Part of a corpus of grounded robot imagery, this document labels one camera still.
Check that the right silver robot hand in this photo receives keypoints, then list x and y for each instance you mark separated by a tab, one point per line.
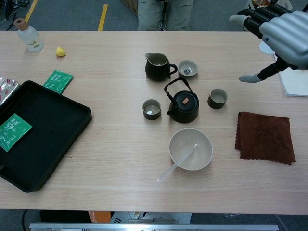
288	38

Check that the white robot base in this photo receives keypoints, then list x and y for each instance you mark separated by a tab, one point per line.
149	216

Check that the small cup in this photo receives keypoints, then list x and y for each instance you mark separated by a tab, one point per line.
193	65

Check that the green tea packet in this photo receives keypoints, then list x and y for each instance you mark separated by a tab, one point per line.
14	131
57	81

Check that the white round lid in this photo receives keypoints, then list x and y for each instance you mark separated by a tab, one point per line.
264	49

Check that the black tripod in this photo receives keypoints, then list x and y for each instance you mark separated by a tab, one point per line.
305	6

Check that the white flat board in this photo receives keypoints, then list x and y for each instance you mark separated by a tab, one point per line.
296	84

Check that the white storage bin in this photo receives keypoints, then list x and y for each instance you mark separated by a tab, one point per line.
249	6

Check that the dark cylindrical teacup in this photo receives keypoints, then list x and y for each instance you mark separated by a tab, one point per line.
216	105
151	116

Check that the brown folded cloth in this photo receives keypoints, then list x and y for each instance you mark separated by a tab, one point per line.
264	137

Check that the dark ceramic pitcher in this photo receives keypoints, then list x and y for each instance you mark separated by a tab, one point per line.
156	72

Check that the person legs in grey trousers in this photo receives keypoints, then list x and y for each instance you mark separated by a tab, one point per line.
149	14

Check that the large beige bowl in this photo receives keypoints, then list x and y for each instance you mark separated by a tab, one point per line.
183	156

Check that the clear plastic stirrer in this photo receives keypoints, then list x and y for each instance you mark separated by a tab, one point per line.
168	172

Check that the small yellow lump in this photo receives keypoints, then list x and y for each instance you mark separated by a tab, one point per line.
60	52

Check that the frosted glass bottle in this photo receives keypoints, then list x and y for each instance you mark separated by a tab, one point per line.
31	38

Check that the black plastic tray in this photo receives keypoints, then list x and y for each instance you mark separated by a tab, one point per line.
48	134

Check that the orange object under table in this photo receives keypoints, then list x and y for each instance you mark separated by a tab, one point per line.
98	216

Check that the black equipment stand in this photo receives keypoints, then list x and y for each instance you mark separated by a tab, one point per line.
8	9

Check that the silver foil bag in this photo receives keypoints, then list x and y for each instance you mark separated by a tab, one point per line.
7	89

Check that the aluminium rail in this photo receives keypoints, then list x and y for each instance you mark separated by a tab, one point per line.
144	227

